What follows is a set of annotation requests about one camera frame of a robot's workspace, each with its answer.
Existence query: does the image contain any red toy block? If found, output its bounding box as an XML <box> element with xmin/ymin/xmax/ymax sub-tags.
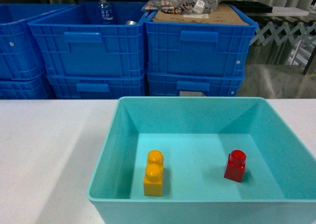
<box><xmin>224</xmin><ymin>149</ymin><xmax>246</xmax><ymax>182</ymax></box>

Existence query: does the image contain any yellow toy block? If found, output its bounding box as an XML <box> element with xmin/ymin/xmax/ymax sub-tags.
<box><xmin>143</xmin><ymin>150</ymin><xmax>164</xmax><ymax>197</ymax></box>

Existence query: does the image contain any blue crate lower right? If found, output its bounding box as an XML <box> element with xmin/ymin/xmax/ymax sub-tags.
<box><xmin>147</xmin><ymin>72</ymin><xmax>244</xmax><ymax>96</ymax></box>

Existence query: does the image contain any blue crate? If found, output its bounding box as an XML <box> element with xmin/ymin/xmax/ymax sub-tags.
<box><xmin>0</xmin><ymin>3</ymin><xmax>72</xmax><ymax>81</ymax></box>
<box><xmin>145</xmin><ymin>5</ymin><xmax>258</xmax><ymax>77</ymax></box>
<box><xmin>28</xmin><ymin>1</ymin><xmax>147</xmax><ymax>78</ymax></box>
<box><xmin>0</xmin><ymin>73</ymin><xmax>56</xmax><ymax>99</ymax></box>
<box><xmin>147</xmin><ymin>72</ymin><xmax>244</xmax><ymax>96</ymax></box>
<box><xmin>46</xmin><ymin>74</ymin><xmax>145</xmax><ymax>99</ymax></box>

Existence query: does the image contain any blue crate upper right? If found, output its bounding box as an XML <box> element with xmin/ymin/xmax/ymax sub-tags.
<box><xmin>145</xmin><ymin>5</ymin><xmax>258</xmax><ymax>77</ymax></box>

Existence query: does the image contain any blue crate lower middle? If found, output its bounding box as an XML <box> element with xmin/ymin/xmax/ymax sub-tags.
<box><xmin>46</xmin><ymin>74</ymin><xmax>145</xmax><ymax>99</ymax></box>

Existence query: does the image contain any teal plastic bin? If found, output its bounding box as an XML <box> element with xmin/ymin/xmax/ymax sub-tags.
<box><xmin>87</xmin><ymin>97</ymin><xmax>316</xmax><ymax>224</ymax></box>

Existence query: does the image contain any silver can top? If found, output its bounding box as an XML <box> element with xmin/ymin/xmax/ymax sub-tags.
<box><xmin>125</xmin><ymin>20</ymin><xmax>138</xmax><ymax>26</ymax></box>

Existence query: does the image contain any blue crate upper middle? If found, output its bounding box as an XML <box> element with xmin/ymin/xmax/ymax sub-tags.
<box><xmin>28</xmin><ymin>1</ymin><xmax>147</xmax><ymax>78</ymax></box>

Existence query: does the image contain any clear water bottle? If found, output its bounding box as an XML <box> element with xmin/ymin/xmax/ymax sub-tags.
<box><xmin>97</xmin><ymin>0</ymin><xmax>114</xmax><ymax>25</ymax></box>

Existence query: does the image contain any clear plastic parts bag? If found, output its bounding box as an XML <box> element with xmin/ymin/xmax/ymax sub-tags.
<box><xmin>142</xmin><ymin>0</ymin><xmax>221</xmax><ymax>15</ymax></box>

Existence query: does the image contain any cardboard sheet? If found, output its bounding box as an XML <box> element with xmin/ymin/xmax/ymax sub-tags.
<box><xmin>152</xmin><ymin>4</ymin><xmax>249</xmax><ymax>25</ymax></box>

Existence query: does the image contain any blue crate lower left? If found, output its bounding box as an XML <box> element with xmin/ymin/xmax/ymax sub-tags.
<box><xmin>0</xmin><ymin>73</ymin><xmax>56</xmax><ymax>99</ymax></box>

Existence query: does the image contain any expandable roller conveyor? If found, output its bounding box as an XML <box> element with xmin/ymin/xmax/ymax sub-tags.
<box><xmin>250</xmin><ymin>16</ymin><xmax>316</xmax><ymax>46</ymax></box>

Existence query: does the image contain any black tray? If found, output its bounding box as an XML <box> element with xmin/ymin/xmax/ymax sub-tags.
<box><xmin>220</xmin><ymin>0</ymin><xmax>273</xmax><ymax>13</ymax></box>

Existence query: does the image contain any blue crate upper left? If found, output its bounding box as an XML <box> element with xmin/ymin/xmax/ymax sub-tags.
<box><xmin>0</xmin><ymin>3</ymin><xmax>72</xmax><ymax>81</ymax></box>

